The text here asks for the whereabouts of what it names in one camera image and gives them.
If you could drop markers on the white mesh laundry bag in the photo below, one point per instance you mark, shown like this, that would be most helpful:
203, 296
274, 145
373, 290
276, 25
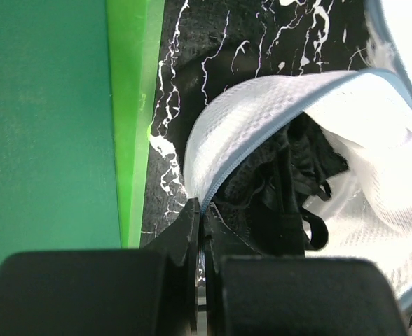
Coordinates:
367, 118

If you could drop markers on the green binder folder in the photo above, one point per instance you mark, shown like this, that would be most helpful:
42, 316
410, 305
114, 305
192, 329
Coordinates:
77, 82

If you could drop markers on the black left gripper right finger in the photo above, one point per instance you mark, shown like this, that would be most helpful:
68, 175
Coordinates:
251, 294

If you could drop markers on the black marbled table mat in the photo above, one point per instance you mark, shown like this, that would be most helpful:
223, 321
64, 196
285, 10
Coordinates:
209, 46

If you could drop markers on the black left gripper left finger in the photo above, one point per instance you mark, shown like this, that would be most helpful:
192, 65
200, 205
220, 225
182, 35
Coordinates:
147, 291

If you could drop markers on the black lace bra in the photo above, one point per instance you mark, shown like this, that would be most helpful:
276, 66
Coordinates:
262, 199

